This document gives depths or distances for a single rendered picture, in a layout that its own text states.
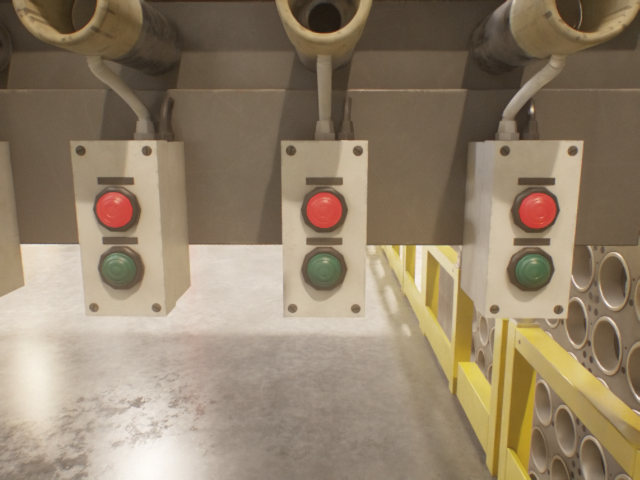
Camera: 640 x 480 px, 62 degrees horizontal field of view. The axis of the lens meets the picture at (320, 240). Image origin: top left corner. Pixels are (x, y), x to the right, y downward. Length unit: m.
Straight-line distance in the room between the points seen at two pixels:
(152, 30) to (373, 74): 0.21
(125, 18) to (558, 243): 0.38
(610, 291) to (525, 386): 1.50
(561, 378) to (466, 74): 0.57
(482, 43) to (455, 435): 1.16
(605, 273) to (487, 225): 2.20
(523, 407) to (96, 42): 1.06
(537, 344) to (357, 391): 0.76
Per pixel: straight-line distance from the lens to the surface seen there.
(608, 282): 2.67
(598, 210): 0.59
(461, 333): 1.66
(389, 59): 0.56
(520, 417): 1.24
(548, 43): 0.42
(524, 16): 0.43
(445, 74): 0.57
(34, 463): 1.54
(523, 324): 1.16
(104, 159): 0.47
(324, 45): 0.37
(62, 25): 0.46
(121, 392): 1.80
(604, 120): 0.59
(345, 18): 0.45
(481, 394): 1.46
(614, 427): 0.84
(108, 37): 0.42
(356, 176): 0.43
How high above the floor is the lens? 0.77
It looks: 11 degrees down
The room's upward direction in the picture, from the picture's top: straight up
